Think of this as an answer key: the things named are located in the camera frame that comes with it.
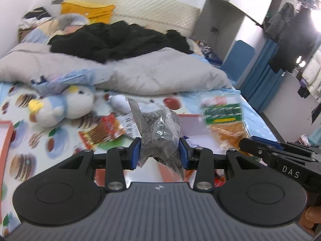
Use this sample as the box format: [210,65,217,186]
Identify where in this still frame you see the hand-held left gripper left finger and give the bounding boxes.
[58,137,141,191]

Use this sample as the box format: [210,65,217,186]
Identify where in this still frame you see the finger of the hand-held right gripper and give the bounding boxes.
[251,136,321,156]
[238,138,282,166]

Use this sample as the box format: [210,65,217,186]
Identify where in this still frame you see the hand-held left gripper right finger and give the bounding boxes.
[178,137,259,191]

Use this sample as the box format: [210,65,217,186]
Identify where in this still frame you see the grey snack packet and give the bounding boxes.
[125,96,185,182]

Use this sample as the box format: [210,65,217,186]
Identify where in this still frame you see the green label snack packet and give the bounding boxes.
[200,94,252,154]

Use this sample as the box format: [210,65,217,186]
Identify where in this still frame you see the person's right hand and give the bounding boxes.
[304,205,321,233]

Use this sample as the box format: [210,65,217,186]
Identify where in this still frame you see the white printed packet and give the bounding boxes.
[117,112,141,139]

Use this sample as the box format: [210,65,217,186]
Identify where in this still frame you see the red spicy strip packet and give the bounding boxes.
[78,114,126,151]

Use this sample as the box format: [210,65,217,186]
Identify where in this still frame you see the small red snack packet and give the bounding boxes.
[213,174,227,188]

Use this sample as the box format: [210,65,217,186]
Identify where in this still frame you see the white plush toy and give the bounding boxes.
[107,94,131,114]

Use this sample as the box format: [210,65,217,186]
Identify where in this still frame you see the blue curtain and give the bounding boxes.
[240,40,285,114]

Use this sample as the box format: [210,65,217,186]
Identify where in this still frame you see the white hanging clothes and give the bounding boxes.
[300,57,321,94]

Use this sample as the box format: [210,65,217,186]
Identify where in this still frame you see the blue penguin plush toy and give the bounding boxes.
[27,85,96,128]

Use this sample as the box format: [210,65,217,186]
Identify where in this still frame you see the grey duvet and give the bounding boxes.
[0,42,233,96]

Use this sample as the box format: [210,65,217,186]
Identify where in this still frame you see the blue chair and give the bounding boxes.
[220,40,255,82]

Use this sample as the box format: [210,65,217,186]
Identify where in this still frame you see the clear plastic bag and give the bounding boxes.
[31,69,114,97]

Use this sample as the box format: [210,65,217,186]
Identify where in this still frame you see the dark hanging clothes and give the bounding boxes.
[265,2,321,74]

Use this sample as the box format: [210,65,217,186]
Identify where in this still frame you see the row of small bottles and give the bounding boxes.
[197,39,221,64]

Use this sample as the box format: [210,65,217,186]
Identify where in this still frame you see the white pillow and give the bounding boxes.
[188,39,205,56]

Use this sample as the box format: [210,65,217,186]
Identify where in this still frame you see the small black cloth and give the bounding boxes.
[166,29,194,55]

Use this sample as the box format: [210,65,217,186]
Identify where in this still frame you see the black jacket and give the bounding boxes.
[49,21,176,64]

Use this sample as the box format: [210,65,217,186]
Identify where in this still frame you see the pink box lid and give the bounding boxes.
[0,120,15,153]

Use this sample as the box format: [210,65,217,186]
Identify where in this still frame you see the cream padded headboard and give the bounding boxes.
[62,0,201,37]

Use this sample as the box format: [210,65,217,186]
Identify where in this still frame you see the yellow pillow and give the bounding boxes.
[61,2,116,25]

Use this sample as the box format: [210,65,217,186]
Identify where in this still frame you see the blue beige patterned quilt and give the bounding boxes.
[18,14,89,44]

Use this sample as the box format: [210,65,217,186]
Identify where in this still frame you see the pile of clothes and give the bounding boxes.
[18,7,52,31]

